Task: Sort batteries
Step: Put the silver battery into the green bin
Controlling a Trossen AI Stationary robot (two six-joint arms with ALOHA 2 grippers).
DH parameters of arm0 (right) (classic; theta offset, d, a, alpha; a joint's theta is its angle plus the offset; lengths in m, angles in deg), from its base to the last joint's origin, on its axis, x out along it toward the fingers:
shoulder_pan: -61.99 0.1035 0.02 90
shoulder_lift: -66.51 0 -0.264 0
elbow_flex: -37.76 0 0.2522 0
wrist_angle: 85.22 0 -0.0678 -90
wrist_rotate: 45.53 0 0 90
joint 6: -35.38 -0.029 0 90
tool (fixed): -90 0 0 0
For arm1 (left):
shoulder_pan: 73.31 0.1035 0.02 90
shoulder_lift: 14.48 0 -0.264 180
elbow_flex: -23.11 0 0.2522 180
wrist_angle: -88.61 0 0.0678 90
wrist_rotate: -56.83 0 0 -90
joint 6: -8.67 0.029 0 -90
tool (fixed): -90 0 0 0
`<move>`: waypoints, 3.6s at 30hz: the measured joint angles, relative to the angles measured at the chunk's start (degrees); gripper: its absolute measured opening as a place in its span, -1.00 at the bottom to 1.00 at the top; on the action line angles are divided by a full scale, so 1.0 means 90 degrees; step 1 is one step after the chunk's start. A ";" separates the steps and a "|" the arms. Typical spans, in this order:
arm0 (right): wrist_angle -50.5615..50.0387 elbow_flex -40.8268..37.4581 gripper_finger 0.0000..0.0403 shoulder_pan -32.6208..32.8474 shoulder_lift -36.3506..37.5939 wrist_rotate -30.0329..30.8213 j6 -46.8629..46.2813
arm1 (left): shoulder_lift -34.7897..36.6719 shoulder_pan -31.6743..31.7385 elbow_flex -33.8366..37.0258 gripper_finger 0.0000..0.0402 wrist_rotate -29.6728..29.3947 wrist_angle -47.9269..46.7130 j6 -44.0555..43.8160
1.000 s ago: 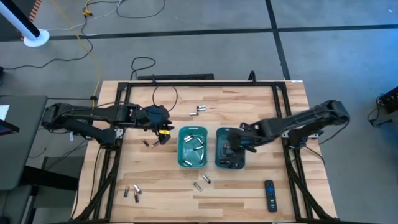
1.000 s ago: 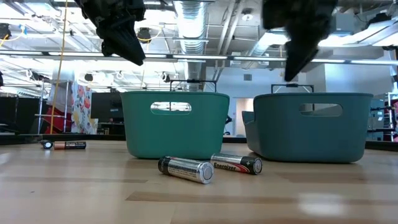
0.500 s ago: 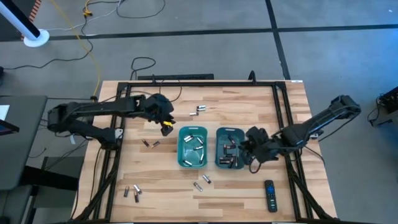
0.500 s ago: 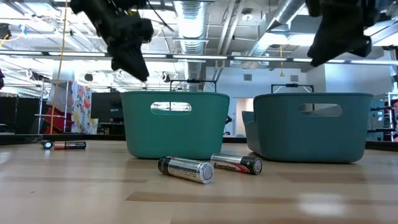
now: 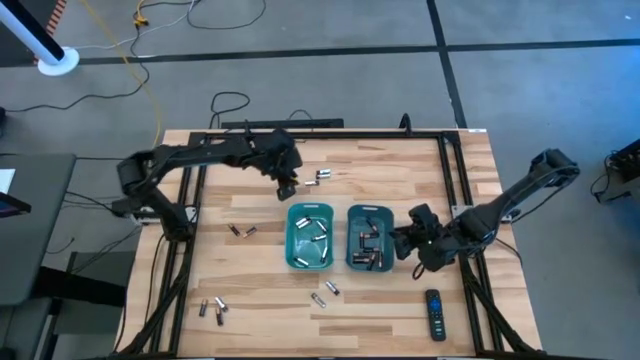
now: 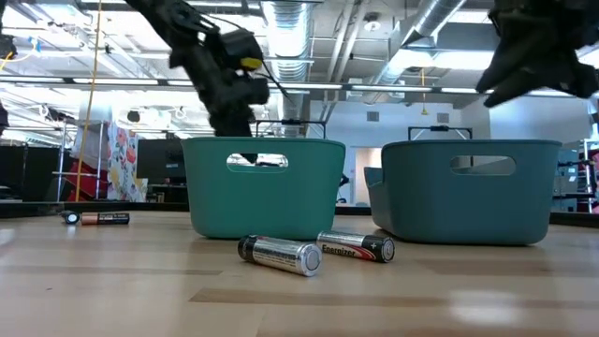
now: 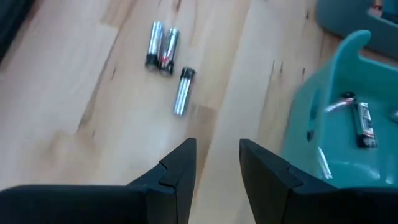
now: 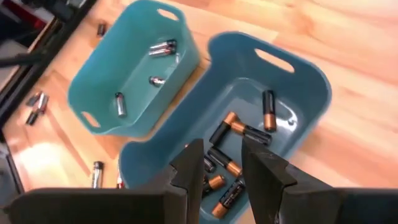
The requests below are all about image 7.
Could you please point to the teal green plastic bin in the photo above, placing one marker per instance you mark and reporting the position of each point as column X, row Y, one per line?
column 345, row 77

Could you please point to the silver black Energizer battery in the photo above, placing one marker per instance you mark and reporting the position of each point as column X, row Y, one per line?
column 363, row 124
column 169, row 51
column 154, row 45
column 184, row 91
column 325, row 163
column 339, row 105

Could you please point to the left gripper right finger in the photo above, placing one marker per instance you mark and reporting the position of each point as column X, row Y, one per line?
column 295, row 205

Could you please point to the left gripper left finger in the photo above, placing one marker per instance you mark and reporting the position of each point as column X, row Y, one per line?
column 124, row 205

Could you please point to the blue grey plastic bin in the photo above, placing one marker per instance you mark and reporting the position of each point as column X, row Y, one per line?
column 342, row 18

